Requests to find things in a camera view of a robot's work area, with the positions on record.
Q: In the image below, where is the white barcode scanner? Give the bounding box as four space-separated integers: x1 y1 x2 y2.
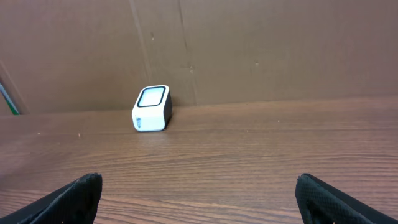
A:
131 85 173 132

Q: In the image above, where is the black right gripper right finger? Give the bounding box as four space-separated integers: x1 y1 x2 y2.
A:
295 174 397 224

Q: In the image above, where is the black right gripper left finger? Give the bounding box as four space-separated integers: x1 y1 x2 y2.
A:
1 173 103 224

